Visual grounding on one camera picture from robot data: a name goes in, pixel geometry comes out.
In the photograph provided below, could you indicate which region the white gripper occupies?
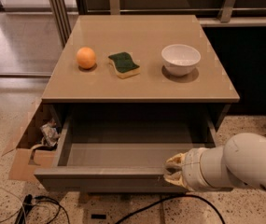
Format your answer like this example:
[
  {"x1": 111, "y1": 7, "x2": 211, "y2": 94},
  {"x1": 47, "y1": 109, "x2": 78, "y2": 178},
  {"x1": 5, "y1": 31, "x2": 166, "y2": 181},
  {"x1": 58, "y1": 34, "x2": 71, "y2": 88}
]
[{"x1": 164, "y1": 147, "x2": 232, "y2": 191}]

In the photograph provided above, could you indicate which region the grey top drawer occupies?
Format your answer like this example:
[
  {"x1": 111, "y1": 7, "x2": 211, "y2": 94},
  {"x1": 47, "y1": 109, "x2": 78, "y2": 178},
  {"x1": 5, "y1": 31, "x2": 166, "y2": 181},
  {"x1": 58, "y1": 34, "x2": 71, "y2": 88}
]
[{"x1": 35, "y1": 110, "x2": 217, "y2": 194}]

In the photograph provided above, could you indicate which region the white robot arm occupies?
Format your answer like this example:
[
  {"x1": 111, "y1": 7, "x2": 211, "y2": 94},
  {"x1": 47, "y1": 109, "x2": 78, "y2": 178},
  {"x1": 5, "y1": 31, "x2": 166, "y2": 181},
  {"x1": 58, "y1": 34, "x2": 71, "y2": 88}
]
[{"x1": 164, "y1": 133, "x2": 266, "y2": 192}]

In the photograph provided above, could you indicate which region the grey drawer cabinet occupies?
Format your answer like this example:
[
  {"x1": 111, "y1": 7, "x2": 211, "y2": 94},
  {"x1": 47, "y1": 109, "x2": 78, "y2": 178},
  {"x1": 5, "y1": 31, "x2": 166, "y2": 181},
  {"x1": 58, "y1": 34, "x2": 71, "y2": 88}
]
[{"x1": 40, "y1": 14, "x2": 241, "y2": 194}]

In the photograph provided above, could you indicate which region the black floor outlet plate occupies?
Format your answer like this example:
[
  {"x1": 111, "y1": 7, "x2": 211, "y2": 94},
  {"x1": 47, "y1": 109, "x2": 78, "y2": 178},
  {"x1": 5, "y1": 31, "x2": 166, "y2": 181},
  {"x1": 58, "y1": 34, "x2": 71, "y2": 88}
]
[{"x1": 91, "y1": 214, "x2": 106, "y2": 219}]

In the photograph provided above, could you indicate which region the white bowl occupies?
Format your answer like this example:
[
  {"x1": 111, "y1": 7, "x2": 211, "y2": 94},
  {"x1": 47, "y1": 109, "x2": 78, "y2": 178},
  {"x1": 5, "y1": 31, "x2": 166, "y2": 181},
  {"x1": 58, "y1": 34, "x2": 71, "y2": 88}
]
[{"x1": 161, "y1": 44, "x2": 201, "y2": 77}]

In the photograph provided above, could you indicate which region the green and yellow sponge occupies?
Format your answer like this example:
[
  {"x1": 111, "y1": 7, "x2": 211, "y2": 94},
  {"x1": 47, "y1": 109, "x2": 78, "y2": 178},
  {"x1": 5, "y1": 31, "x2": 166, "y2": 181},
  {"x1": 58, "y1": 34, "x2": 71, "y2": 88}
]
[{"x1": 108, "y1": 52, "x2": 140, "y2": 79}]

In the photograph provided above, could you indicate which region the crumpled silver wrapper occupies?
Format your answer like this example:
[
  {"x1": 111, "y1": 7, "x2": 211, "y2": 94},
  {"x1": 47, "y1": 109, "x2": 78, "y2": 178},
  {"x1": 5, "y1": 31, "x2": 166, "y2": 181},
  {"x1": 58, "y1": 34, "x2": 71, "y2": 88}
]
[{"x1": 40, "y1": 119, "x2": 60, "y2": 147}]

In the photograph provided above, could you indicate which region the orange fruit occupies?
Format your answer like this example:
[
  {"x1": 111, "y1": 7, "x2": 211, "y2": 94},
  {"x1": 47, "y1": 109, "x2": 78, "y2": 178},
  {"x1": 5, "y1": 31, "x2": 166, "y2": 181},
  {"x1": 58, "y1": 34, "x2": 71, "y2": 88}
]
[{"x1": 77, "y1": 47, "x2": 96, "y2": 69}]

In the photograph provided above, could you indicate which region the cardboard box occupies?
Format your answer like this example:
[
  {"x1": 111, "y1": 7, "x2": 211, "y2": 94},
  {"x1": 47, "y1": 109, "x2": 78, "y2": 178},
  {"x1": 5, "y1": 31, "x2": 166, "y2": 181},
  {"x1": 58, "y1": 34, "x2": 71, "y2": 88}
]
[{"x1": 3, "y1": 99, "x2": 55, "y2": 183}]

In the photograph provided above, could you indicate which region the black floor cable right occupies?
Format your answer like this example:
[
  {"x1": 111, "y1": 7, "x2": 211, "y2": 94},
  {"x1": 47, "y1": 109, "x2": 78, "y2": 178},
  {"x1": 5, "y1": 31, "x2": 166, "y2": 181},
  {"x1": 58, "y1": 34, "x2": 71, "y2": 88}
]
[{"x1": 113, "y1": 193, "x2": 227, "y2": 224}]

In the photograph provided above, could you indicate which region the metal railing frame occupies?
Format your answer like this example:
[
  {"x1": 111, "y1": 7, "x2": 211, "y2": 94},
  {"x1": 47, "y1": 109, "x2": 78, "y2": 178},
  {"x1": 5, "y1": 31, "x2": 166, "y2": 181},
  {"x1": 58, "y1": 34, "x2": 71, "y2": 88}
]
[{"x1": 0, "y1": 0, "x2": 266, "y2": 45}]

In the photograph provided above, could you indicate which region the black cable bundle left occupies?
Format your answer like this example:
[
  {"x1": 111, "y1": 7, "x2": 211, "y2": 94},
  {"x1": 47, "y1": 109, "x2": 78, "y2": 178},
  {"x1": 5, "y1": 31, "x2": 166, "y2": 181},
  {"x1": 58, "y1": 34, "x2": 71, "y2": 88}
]
[{"x1": 0, "y1": 193, "x2": 71, "y2": 224}]

